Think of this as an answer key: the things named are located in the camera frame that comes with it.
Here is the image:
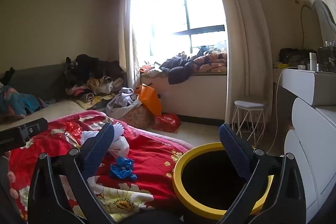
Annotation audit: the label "pile of black clothes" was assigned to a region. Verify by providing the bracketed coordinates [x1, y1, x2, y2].
[64, 54, 127, 88]

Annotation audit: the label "grey white clothes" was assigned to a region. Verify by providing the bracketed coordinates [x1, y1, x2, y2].
[106, 87, 140, 119]

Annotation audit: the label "white window seat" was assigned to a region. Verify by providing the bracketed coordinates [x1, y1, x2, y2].
[140, 70, 228, 121]

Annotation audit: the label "grey green headboard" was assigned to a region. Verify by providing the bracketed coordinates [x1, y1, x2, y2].
[0, 64, 76, 109]

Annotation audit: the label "red floral blanket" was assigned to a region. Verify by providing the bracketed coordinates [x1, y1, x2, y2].
[8, 110, 195, 224]

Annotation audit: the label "floral fabric basket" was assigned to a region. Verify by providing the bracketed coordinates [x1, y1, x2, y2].
[119, 103, 154, 129]

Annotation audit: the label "orange paper bag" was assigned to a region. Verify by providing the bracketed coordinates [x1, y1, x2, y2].
[138, 84, 163, 116]

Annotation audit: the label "white drawer chest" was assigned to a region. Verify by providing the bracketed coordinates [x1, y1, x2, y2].
[283, 97, 336, 215]

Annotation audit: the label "black bag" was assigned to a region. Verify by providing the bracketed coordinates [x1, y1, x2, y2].
[279, 48, 318, 66]

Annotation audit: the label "vanity mirror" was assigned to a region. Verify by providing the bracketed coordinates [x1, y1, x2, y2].
[300, 0, 336, 46]

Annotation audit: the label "white vanity desk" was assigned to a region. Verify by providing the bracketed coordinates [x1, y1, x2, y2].
[273, 67, 336, 107]

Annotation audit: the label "pink white clothes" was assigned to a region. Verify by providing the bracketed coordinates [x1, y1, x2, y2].
[140, 63, 164, 78]

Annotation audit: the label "dark blue jacket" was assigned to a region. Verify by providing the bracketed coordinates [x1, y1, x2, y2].
[159, 54, 197, 85]

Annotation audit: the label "dark cloth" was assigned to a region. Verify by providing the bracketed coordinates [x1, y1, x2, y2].
[0, 67, 15, 86]

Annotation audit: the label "cream thick curtain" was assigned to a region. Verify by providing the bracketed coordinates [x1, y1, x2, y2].
[204, 0, 274, 123]

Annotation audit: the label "yellow rimmed black trash bin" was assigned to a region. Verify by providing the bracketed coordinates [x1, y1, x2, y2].
[172, 142, 275, 224]

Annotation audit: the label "white cable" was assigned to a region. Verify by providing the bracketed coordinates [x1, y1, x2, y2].
[267, 68, 287, 154]

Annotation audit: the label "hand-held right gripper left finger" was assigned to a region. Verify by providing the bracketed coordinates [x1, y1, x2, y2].
[28, 123, 116, 224]

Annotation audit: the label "sheer white curtain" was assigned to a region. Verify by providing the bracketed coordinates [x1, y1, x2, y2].
[118, 0, 141, 88]

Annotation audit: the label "bed with beige sheet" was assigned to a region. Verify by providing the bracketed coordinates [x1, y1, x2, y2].
[0, 99, 88, 132]

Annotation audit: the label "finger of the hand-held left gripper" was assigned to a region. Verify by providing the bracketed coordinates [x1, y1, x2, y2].
[16, 118, 48, 142]

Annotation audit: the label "white bottle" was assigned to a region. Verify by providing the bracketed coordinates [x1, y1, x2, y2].
[309, 52, 318, 70]

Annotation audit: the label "red plastic bag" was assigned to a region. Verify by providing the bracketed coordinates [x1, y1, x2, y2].
[153, 113, 181, 133]

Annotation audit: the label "blue plastic bag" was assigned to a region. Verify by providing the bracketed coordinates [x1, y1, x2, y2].
[110, 156, 138, 182]

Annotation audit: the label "pile of patterned clothes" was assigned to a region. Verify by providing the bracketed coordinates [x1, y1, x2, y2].
[66, 76, 126, 109]

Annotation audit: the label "orange patterned quilt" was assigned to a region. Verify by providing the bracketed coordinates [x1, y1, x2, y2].
[192, 51, 228, 74]

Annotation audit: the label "white wire stool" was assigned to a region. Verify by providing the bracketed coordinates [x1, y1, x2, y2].
[232, 100, 267, 147]

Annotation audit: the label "colourful patterned garment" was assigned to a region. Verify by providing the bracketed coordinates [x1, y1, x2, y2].
[0, 86, 47, 119]

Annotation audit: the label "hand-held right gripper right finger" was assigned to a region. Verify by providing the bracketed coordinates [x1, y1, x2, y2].
[219, 123, 306, 224]

